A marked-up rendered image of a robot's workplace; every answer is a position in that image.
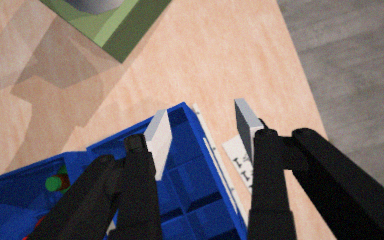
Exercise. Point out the blue bottle crate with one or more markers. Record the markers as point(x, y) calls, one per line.
point(25, 195)
point(195, 186)

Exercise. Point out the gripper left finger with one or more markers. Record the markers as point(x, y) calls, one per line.
point(85, 213)

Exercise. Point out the white pick list card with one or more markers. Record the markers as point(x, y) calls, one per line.
point(237, 154)

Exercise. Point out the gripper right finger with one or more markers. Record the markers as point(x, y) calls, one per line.
point(348, 199)

